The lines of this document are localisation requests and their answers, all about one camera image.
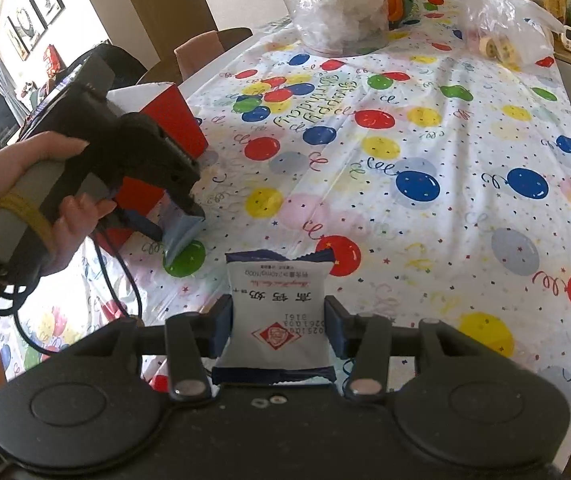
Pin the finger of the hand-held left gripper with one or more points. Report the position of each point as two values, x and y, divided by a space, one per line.
140 225
188 206

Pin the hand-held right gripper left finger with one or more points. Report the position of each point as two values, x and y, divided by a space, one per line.
223 327

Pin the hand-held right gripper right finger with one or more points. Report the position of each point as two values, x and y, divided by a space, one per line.
336 327

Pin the white navy-edged snack packet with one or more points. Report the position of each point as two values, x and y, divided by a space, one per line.
275 310

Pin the red white cardboard box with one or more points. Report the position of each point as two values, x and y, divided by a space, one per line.
175 120

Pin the person's left hand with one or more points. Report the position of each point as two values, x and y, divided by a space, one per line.
10 160

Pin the black garment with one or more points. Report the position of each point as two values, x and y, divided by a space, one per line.
125 65

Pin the wooden chair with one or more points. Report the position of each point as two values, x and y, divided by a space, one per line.
235 37

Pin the balloon print tablecloth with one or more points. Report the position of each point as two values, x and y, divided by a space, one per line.
415 135

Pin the large clear plastic bag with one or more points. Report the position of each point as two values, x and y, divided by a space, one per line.
325 27

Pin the plastic bag of pastries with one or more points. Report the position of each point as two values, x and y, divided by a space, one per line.
510 30

